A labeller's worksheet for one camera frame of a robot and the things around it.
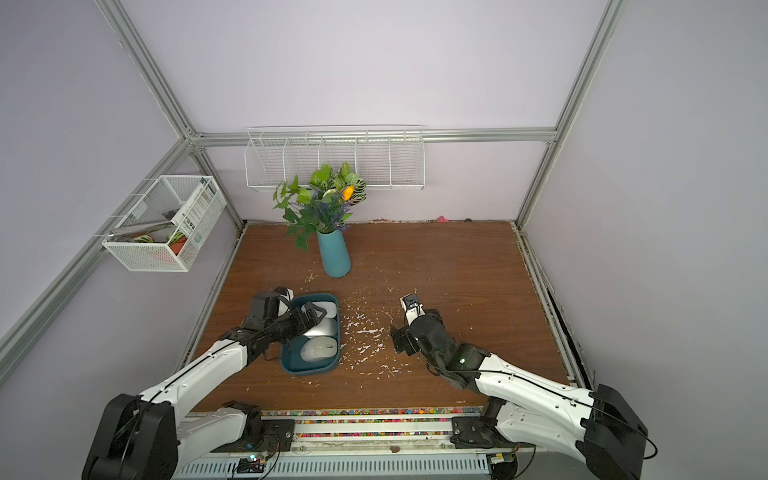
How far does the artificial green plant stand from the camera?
0.80m

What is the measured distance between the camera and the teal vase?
36.3 inches

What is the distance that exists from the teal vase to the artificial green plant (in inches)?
1.0
